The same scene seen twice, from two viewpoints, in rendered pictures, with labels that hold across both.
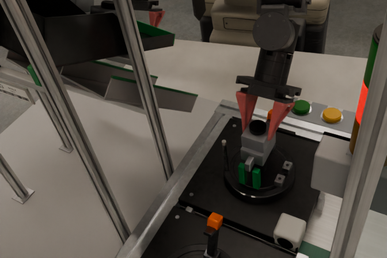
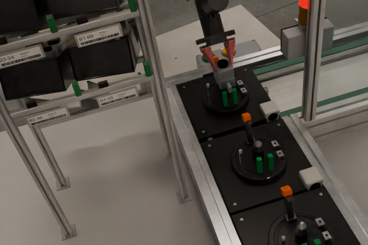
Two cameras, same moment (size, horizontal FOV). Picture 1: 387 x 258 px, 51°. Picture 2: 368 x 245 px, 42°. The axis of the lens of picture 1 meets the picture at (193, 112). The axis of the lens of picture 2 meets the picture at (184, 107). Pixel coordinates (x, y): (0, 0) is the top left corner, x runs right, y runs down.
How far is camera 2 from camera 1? 79 cm
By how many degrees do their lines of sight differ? 32
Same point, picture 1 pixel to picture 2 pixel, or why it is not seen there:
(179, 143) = (143, 129)
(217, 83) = not seen: hidden behind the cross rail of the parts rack
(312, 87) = (189, 51)
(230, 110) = (170, 82)
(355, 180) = (314, 34)
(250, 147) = (225, 77)
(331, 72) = (190, 37)
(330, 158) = (294, 35)
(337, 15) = not seen: hidden behind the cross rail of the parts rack
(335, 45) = not seen: hidden behind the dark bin
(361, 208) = (319, 47)
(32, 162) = (46, 213)
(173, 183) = (185, 136)
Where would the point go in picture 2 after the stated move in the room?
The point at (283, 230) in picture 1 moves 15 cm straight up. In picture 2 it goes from (268, 110) to (268, 68)
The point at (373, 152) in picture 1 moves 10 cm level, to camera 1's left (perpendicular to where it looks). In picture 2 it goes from (320, 14) to (298, 38)
